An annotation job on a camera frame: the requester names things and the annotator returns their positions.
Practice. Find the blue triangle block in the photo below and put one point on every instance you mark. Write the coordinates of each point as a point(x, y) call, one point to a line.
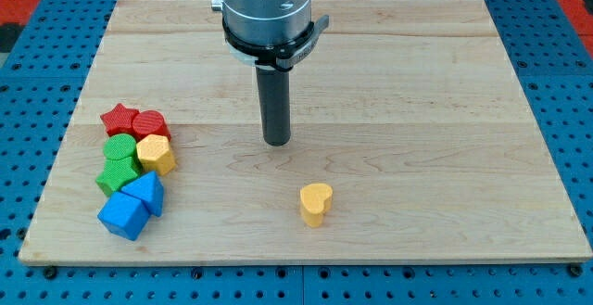
point(149, 189)

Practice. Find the blue cube block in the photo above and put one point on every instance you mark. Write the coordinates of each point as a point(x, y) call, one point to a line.
point(124, 215)

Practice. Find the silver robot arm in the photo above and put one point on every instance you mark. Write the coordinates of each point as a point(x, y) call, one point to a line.
point(266, 22)

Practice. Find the red star block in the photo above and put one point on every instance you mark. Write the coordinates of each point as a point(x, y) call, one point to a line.
point(119, 120)

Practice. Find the yellow heart block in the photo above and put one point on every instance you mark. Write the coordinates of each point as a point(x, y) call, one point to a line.
point(315, 200)

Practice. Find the yellow hexagon block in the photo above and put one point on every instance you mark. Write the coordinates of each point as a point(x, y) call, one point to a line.
point(155, 154)

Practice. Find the red cylinder block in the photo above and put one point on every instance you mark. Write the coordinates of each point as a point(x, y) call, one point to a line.
point(149, 122)

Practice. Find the wooden board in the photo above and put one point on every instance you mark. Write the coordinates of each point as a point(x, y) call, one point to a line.
point(409, 109)

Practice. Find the green star block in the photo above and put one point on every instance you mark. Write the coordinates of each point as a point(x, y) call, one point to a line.
point(117, 173)

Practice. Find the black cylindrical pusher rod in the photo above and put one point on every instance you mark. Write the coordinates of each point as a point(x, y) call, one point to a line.
point(273, 89)

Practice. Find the green cylinder block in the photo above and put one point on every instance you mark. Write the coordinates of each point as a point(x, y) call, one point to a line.
point(120, 146)

